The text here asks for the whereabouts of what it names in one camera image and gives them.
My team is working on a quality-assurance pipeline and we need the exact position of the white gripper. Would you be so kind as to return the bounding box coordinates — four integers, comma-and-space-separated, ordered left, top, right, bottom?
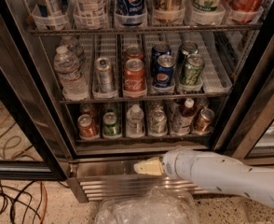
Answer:
134, 147, 193, 180

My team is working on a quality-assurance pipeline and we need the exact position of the silver green 7up can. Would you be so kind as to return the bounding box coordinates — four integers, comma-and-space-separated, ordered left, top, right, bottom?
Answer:
149, 109, 167, 136

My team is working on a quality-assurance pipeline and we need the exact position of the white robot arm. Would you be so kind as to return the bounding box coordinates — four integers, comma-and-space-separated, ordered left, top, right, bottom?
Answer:
134, 147, 274, 208

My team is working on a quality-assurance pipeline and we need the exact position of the small water bottle bottom shelf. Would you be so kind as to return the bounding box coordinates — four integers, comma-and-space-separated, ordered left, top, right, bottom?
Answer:
126, 105, 144, 138

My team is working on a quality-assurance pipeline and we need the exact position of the green soda can bottom shelf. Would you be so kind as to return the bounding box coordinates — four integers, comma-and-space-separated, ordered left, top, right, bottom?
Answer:
103, 112, 121, 138

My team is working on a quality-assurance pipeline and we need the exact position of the brown soda can bottom shelf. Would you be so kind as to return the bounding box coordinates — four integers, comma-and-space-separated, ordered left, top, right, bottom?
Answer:
192, 108, 214, 135

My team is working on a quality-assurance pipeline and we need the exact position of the orange soda can bottom shelf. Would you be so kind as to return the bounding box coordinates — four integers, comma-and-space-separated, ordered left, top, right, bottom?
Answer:
77, 114, 98, 139

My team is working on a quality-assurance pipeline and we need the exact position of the red Coca-Cola can front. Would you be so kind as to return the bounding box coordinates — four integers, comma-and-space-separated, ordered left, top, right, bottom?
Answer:
124, 59, 145, 92

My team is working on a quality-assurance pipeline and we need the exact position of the red coca-cola can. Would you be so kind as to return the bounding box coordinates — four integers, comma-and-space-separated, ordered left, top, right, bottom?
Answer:
124, 44, 144, 61
124, 59, 145, 92

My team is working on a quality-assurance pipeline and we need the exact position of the blue Pepsi can front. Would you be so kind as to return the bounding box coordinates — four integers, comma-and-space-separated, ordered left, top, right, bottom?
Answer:
153, 54, 175, 88

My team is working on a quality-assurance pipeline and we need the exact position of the blue pepsi can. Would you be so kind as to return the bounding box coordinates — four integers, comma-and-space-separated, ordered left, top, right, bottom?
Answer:
150, 41, 171, 77
153, 54, 175, 88

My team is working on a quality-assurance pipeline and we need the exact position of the silver soda can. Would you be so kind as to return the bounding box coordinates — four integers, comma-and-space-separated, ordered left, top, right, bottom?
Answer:
95, 57, 115, 93

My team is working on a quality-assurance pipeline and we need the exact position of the green soda can front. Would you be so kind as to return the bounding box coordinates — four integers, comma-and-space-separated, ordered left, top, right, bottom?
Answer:
180, 54, 205, 86

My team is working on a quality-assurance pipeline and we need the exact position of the right glass fridge door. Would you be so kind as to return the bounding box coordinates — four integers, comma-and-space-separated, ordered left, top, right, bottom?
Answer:
226, 56, 274, 166

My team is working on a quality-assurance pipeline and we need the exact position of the glass fridge door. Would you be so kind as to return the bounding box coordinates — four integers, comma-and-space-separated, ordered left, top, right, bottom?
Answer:
0, 0, 73, 180
226, 56, 274, 166

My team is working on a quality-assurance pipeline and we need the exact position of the stainless steel fridge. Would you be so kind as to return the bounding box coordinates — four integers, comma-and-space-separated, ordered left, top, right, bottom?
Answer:
0, 0, 274, 206

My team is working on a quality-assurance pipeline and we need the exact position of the red Coca-Cola can rear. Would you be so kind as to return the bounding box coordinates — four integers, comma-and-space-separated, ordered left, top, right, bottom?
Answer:
124, 44, 144, 61

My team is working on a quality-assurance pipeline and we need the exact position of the blue Pepsi can rear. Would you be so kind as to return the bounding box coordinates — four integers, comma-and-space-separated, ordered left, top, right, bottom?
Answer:
150, 41, 171, 77

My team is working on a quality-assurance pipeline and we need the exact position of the green soda can rear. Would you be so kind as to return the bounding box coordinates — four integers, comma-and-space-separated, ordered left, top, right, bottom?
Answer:
176, 40, 199, 72

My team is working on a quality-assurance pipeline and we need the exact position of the left glass fridge door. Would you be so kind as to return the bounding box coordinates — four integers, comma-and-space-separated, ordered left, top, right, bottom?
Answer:
0, 0, 73, 180

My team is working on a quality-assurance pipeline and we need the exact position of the brown bottle top shelf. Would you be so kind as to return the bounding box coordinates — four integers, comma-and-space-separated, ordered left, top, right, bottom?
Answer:
153, 0, 183, 23

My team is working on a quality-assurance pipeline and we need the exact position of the blue Pepsi bottle top shelf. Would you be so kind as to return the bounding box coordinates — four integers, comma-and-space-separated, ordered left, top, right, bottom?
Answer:
116, 0, 144, 26

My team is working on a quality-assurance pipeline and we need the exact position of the labelled water bottle top shelf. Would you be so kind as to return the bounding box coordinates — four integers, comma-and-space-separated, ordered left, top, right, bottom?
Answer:
74, 0, 107, 29

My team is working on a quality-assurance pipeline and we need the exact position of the red Coca-Cola bottle top shelf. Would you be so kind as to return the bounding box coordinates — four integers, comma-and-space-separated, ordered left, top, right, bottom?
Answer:
231, 0, 263, 24

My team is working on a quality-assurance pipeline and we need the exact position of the dark bottle top shelf left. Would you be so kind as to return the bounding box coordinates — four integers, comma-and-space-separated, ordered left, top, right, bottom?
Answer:
32, 0, 70, 30

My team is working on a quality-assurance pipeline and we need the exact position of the clear plastic bag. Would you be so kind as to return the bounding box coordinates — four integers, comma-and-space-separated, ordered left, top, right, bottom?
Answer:
94, 187, 199, 224

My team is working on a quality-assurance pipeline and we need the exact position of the iced tea bottle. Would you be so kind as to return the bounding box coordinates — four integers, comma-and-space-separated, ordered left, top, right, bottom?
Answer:
171, 98, 196, 135

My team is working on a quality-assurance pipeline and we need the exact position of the large water bottle front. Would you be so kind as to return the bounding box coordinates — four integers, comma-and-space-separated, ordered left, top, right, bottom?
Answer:
54, 46, 89, 101

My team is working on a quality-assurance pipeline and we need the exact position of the large water bottle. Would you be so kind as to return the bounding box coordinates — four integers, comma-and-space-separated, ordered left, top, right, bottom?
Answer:
60, 35, 86, 66
54, 46, 89, 101

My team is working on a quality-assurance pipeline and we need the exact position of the large water bottle rear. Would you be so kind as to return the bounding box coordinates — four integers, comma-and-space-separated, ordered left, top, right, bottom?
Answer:
60, 35, 86, 66

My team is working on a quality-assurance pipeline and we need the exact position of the orange cable on floor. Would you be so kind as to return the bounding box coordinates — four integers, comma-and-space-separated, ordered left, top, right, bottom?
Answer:
34, 180, 48, 224

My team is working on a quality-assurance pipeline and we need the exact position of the black cable on floor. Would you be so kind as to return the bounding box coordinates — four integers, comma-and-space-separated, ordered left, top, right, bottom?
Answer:
0, 180, 70, 224

